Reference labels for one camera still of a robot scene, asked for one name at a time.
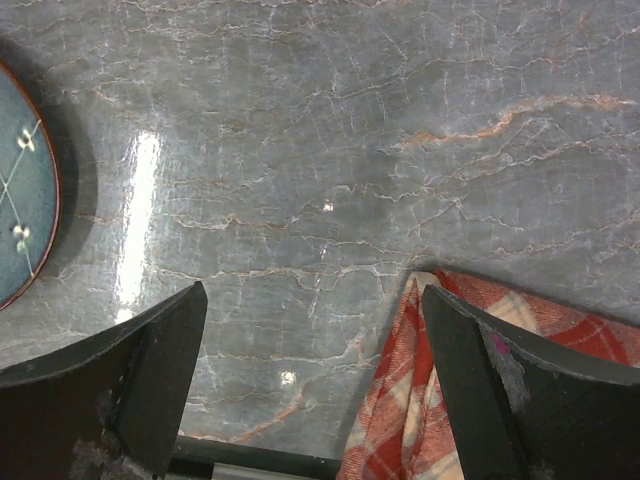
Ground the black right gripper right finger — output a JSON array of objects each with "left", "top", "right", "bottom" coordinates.
[{"left": 422, "top": 286, "right": 639, "bottom": 479}]

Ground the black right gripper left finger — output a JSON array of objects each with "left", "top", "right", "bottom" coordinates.
[{"left": 1, "top": 282, "right": 207, "bottom": 479}]

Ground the red plaid cloth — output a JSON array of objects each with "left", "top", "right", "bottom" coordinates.
[{"left": 337, "top": 269, "right": 639, "bottom": 479}]

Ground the blue ceramic plate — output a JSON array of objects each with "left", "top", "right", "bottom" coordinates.
[{"left": 1, "top": 64, "right": 62, "bottom": 309}]

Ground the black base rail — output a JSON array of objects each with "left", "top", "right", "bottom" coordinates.
[{"left": 165, "top": 436, "right": 341, "bottom": 479}]

